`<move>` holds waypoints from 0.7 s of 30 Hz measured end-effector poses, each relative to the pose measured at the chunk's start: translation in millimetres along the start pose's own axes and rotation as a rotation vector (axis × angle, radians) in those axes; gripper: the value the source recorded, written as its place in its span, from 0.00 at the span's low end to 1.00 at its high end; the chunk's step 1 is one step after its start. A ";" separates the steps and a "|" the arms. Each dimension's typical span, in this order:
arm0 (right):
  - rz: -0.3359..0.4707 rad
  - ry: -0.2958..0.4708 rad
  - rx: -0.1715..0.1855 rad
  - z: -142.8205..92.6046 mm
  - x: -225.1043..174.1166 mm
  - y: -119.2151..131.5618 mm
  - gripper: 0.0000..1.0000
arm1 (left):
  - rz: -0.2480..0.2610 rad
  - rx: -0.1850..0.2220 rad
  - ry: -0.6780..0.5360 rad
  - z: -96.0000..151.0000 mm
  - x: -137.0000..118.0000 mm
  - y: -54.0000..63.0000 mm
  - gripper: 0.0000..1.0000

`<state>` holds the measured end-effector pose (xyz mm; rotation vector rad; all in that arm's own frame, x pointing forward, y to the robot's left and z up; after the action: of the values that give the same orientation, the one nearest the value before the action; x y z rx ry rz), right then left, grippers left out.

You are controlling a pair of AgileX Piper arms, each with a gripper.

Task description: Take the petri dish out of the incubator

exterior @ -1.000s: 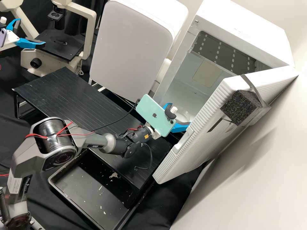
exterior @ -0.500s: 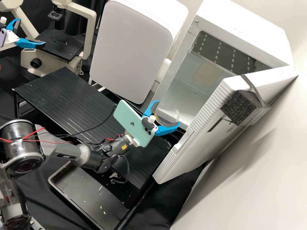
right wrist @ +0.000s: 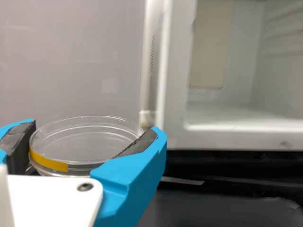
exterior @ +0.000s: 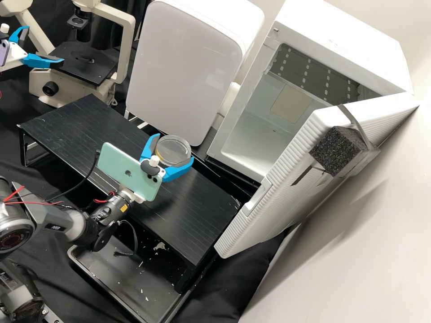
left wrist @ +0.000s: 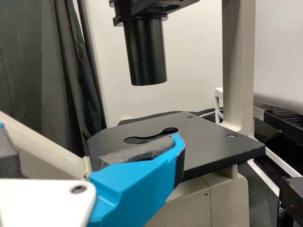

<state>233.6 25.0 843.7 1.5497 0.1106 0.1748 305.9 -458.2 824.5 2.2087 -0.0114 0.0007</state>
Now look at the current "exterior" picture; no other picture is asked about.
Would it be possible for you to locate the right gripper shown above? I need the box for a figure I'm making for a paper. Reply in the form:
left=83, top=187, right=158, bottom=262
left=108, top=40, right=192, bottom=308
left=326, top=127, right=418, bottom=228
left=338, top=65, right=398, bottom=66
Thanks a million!
left=121, top=133, right=195, bottom=205

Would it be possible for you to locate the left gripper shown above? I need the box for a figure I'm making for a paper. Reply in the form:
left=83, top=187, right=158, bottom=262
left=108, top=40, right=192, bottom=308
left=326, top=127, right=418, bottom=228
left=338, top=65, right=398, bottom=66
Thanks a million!
left=6, top=26, right=65, bottom=70

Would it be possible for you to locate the petri dish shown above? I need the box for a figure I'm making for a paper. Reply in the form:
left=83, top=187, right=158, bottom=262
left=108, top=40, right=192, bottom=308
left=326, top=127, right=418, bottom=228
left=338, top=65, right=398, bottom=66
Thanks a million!
left=155, top=134, right=193, bottom=166

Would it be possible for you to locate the incubator door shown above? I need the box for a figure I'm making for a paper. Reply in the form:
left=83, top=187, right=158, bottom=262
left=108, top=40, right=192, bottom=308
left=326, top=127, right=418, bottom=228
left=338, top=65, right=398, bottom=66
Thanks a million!
left=214, top=92, right=422, bottom=260

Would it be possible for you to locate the white incubator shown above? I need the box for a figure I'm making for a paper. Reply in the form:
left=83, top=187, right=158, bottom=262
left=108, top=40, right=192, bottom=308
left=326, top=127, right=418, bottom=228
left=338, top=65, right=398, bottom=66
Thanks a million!
left=206, top=0, right=410, bottom=181

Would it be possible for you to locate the cream microscope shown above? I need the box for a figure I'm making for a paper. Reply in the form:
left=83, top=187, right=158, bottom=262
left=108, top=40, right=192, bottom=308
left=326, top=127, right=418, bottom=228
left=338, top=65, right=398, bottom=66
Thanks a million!
left=0, top=0, right=137, bottom=108

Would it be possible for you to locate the black platform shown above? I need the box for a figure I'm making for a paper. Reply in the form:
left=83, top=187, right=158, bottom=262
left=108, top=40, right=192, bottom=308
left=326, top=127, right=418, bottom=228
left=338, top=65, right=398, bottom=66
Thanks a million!
left=194, top=153, right=262, bottom=204
left=17, top=94, right=242, bottom=266

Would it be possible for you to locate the white box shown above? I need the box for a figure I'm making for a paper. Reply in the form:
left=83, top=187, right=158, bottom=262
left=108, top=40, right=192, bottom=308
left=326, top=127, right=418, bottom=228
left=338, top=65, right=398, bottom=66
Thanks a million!
left=124, top=0, right=265, bottom=147

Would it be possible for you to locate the black tray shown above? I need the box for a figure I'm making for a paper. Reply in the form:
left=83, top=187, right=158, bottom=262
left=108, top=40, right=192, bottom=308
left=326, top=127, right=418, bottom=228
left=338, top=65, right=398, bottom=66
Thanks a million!
left=66, top=218, right=194, bottom=323

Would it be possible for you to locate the left wrist camera phone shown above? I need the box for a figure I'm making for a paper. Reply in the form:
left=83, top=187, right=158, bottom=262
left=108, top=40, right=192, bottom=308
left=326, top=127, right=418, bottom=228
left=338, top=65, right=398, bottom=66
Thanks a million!
left=0, top=22, right=13, bottom=67

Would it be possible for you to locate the wrist camera phone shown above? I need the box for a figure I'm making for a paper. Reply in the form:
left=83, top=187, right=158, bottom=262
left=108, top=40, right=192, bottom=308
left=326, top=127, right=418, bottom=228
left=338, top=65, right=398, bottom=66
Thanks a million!
left=0, top=22, right=13, bottom=67
left=97, top=142, right=167, bottom=202

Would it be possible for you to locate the right wrist camera phone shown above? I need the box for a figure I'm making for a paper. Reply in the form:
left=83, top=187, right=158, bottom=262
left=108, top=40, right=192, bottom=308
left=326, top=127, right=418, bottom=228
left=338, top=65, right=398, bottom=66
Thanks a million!
left=97, top=142, right=167, bottom=202

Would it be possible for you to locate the black cable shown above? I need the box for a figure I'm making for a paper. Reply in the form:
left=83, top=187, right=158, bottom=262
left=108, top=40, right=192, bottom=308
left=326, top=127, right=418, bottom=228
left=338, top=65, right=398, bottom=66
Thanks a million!
left=47, top=150, right=101, bottom=204

